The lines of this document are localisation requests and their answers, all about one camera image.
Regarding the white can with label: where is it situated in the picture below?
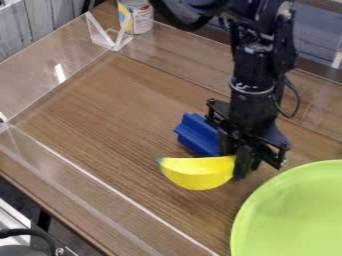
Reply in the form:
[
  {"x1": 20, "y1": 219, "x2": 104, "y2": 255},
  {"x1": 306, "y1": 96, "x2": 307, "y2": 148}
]
[{"x1": 116, "y1": 0, "x2": 153, "y2": 35}]

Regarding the clear acrylic enclosure wall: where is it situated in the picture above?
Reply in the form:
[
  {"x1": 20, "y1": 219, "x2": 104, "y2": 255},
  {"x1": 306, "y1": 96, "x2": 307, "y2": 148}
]
[{"x1": 0, "y1": 4, "x2": 342, "y2": 256}]

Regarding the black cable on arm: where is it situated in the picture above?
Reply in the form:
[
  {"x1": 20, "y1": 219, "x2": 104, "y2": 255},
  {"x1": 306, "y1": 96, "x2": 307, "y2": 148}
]
[{"x1": 148, "y1": 0, "x2": 302, "y2": 119}]

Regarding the green plate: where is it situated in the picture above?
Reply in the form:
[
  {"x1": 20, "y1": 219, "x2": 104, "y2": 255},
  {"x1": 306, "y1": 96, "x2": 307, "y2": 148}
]
[{"x1": 229, "y1": 160, "x2": 342, "y2": 256}]

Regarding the yellow toy banana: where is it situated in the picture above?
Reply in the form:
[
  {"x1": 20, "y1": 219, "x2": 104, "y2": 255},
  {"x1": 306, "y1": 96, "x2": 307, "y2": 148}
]
[{"x1": 157, "y1": 156, "x2": 235, "y2": 190}]

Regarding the blue star-shaped block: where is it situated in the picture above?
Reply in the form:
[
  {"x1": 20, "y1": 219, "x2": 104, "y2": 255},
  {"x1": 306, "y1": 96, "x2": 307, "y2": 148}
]
[{"x1": 173, "y1": 113, "x2": 219, "y2": 157}]

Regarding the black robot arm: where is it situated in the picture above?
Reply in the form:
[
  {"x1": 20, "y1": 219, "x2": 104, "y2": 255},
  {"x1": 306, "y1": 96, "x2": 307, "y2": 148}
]
[{"x1": 184, "y1": 0, "x2": 298, "y2": 179}]

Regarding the black cable bottom left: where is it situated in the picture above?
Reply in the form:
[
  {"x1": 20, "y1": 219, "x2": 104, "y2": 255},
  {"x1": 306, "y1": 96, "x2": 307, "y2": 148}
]
[{"x1": 0, "y1": 228, "x2": 58, "y2": 256}]

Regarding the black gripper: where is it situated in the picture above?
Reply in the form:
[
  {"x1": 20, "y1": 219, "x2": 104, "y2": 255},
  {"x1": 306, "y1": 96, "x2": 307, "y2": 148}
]
[{"x1": 204, "y1": 78, "x2": 291, "y2": 180}]

